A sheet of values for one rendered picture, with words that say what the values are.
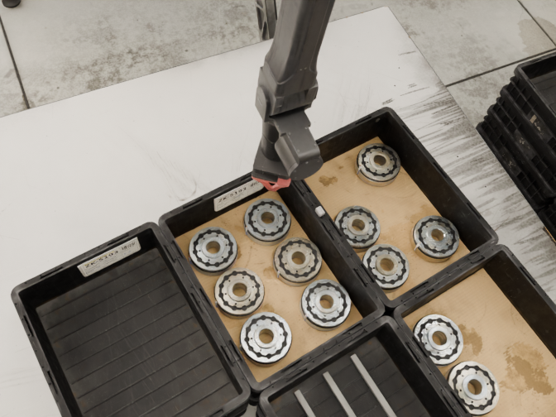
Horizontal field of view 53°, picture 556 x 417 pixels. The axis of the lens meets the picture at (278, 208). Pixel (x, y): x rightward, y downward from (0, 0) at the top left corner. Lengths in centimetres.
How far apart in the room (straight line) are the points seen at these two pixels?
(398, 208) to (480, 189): 33
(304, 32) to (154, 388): 74
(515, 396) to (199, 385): 63
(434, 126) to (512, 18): 158
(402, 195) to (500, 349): 40
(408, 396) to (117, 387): 57
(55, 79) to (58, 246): 133
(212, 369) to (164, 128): 69
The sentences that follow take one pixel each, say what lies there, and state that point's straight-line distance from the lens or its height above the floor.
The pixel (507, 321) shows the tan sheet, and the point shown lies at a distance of 131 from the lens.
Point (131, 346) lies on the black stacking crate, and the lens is 118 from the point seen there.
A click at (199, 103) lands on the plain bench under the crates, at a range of 159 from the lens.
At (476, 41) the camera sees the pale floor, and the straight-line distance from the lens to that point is 297.
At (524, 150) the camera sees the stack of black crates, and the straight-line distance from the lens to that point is 213.
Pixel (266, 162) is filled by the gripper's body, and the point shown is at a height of 115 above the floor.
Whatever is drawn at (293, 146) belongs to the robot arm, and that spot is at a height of 127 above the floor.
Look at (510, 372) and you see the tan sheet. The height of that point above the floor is 83.
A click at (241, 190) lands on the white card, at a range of 121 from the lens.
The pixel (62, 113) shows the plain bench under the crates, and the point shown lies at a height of 70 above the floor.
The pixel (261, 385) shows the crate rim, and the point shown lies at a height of 93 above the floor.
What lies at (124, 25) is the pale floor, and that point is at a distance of 279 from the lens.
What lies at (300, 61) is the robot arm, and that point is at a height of 141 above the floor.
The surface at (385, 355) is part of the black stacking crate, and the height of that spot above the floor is 83.
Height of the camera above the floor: 196
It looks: 63 degrees down
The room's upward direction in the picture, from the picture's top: 9 degrees clockwise
